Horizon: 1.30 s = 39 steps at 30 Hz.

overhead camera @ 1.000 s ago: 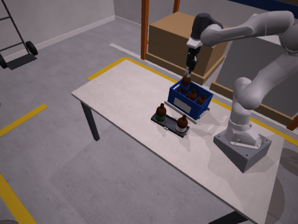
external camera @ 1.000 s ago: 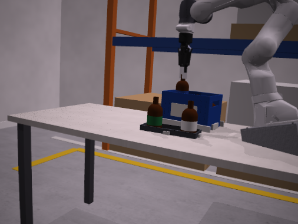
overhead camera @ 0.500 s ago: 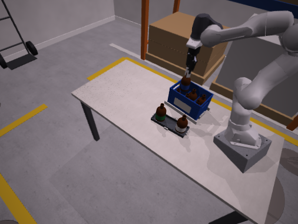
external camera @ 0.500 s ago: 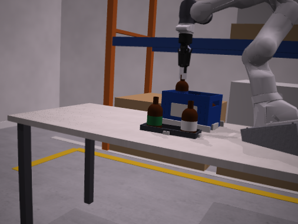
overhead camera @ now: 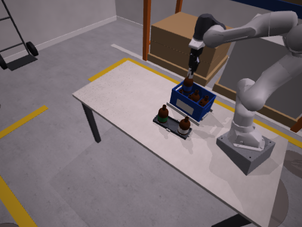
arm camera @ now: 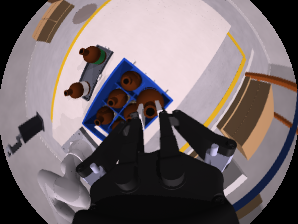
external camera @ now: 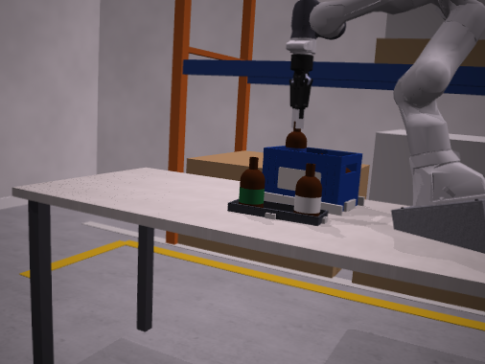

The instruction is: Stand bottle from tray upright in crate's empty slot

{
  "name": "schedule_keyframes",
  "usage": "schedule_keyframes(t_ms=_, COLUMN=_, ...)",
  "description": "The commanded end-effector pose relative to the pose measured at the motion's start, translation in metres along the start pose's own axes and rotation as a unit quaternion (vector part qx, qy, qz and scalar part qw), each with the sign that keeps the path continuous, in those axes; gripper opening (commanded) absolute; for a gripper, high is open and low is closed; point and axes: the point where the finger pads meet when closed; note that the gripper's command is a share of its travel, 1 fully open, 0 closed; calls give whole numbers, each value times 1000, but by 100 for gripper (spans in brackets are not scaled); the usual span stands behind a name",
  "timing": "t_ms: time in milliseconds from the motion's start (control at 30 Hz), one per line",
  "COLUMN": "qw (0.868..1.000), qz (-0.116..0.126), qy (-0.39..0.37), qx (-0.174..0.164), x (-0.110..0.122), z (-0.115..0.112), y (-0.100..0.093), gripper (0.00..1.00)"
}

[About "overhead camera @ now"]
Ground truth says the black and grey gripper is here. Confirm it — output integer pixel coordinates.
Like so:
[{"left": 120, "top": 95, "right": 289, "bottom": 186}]
[{"left": 187, "top": 47, "right": 204, "bottom": 79}]

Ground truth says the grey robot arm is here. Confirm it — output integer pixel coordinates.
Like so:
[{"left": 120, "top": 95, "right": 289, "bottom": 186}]
[{"left": 189, "top": 11, "right": 302, "bottom": 152}]

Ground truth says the brown bottle with blue label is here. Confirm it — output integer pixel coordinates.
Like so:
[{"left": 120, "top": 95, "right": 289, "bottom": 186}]
[{"left": 182, "top": 74, "right": 193, "bottom": 93}]

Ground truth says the brown bottle with green label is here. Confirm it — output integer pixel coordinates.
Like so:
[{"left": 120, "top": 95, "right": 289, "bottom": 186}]
[{"left": 158, "top": 105, "right": 169, "bottom": 124}]

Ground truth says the blue crate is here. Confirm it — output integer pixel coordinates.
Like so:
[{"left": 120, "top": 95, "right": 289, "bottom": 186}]
[{"left": 170, "top": 81, "right": 216, "bottom": 122}]

